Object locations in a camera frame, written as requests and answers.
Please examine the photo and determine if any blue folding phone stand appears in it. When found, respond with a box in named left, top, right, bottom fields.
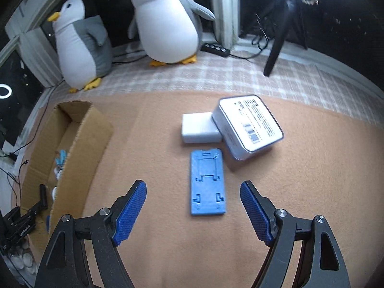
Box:
left=190, top=148, right=226, bottom=216

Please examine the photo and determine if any black power cable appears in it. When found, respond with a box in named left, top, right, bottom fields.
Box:
left=229, top=15, right=272, bottom=60

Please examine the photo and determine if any grey black penguin plush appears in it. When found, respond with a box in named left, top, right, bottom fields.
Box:
left=47, top=0, right=114, bottom=93

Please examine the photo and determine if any grey checked cloth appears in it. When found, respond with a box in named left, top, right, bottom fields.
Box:
left=96, top=40, right=384, bottom=132

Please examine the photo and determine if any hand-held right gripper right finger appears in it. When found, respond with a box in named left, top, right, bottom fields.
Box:
left=240, top=181, right=351, bottom=288

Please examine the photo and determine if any black tripod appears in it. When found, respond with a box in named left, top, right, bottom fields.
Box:
left=263, top=0, right=309, bottom=77

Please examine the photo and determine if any brown cardboard box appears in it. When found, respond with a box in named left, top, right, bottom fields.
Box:
left=22, top=100, right=114, bottom=251

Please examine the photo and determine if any white power bank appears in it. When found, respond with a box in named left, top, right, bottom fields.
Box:
left=181, top=112, right=223, bottom=144

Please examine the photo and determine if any large white penguin plush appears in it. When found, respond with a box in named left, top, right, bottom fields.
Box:
left=128, top=0, right=216, bottom=67

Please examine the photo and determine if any clear plastic box white label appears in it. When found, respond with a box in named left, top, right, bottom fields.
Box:
left=211, top=95, right=284, bottom=161

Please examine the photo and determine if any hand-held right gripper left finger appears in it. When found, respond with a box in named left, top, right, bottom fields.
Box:
left=34, top=180, right=147, bottom=288

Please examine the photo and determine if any thin black cable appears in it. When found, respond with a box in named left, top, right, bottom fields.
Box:
left=0, top=144, right=30, bottom=194

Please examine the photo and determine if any beige felt mat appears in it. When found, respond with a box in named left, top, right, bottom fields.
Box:
left=22, top=91, right=384, bottom=288

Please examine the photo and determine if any white window frame post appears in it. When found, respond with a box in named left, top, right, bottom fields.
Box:
left=211, top=0, right=240, bottom=47

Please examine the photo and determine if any light blue clothespin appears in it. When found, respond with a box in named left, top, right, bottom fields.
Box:
left=55, top=150, right=68, bottom=168

